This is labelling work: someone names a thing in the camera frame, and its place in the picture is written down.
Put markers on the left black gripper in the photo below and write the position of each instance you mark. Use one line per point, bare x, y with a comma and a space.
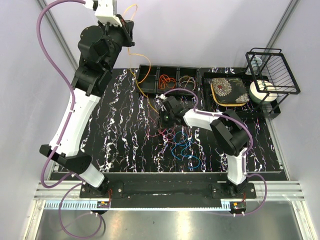
126, 30

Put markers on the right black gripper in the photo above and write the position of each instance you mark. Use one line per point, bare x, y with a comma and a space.
162, 112

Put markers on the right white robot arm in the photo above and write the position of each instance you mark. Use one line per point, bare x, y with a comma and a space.
230, 133

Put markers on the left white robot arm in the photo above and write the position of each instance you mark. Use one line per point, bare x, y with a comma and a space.
99, 46

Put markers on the black three-compartment bin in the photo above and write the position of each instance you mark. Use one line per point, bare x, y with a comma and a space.
158, 79

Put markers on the black tray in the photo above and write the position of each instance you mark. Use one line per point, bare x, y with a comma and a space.
249, 110

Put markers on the white ceramic bowl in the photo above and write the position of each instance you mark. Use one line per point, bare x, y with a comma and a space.
261, 97

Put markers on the pale blue cup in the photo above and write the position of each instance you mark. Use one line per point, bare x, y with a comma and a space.
256, 64

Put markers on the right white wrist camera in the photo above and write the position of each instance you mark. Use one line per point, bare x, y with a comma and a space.
162, 97

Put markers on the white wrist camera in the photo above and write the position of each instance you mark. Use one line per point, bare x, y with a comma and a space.
105, 11
162, 97

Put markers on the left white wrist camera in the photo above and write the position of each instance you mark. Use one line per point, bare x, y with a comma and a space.
105, 11

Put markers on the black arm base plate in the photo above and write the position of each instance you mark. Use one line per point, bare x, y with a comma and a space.
168, 190

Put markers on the black wire dish rack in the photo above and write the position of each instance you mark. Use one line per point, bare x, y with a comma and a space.
276, 70

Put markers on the aluminium ruler rail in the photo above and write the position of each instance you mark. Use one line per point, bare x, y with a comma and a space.
95, 205

